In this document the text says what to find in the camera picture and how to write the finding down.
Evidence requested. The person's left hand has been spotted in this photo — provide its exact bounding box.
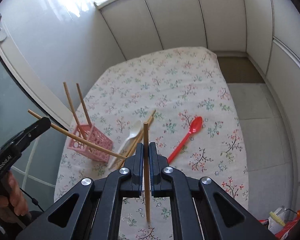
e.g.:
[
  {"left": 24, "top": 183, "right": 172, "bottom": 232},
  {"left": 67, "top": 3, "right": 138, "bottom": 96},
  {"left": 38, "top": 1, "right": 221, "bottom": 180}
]
[{"left": 0, "top": 171, "right": 29, "bottom": 223}]

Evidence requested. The white plastic spoon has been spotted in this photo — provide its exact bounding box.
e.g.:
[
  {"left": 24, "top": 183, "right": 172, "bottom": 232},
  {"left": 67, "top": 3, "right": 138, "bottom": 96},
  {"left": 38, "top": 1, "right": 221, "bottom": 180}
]
[{"left": 118, "top": 120, "right": 142, "bottom": 155}]

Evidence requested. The wooden chopstick long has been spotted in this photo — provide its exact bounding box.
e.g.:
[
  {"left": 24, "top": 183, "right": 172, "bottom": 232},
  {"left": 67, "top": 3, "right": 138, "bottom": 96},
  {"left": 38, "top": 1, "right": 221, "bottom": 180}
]
[{"left": 124, "top": 110, "right": 156, "bottom": 158}]

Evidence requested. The pink utensil basket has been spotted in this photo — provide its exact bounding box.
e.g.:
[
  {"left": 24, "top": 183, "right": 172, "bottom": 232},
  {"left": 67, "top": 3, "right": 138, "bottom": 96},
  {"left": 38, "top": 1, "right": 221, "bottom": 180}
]
[{"left": 66, "top": 123, "right": 114, "bottom": 162}]

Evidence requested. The red plastic spoon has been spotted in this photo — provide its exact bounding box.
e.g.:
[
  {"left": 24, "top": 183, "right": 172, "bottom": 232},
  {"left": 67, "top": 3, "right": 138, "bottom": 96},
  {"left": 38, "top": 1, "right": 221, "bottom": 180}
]
[{"left": 167, "top": 116, "right": 203, "bottom": 164}]

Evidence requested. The wooden chopstick in basket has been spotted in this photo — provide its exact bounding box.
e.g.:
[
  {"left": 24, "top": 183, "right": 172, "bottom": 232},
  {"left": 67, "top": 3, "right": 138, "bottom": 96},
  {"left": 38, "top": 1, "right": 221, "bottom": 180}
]
[{"left": 63, "top": 82, "right": 86, "bottom": 139}]

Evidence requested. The floral tablecloth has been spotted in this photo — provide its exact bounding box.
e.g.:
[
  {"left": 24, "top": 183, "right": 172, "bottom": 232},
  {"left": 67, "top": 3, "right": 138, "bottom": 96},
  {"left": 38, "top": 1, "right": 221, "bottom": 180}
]
[{"left": 53, "top": 45, "right": 249, "bottom": 240}]

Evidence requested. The wire basket with packages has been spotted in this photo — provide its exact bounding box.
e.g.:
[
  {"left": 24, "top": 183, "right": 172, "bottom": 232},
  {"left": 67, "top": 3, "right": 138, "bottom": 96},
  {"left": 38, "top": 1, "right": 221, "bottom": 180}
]
[{"left": 259, "top": 206, "right": 300, "bottom": 239}]

